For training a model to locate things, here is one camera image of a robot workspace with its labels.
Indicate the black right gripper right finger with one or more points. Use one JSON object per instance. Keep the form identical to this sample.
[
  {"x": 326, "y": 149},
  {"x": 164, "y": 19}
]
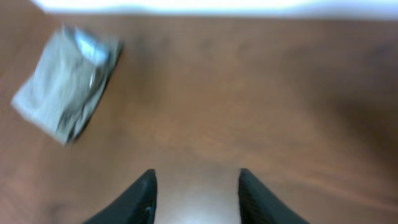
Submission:
[{"x": 259, "y": 205}]

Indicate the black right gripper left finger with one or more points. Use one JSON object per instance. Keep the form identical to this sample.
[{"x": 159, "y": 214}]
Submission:
[{"x": 136, "y": 205}]

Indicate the light green khaki shorts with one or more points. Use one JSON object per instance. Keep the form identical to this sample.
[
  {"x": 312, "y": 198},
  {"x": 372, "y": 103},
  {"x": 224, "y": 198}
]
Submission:
[{"x": 68, "y": 82}]

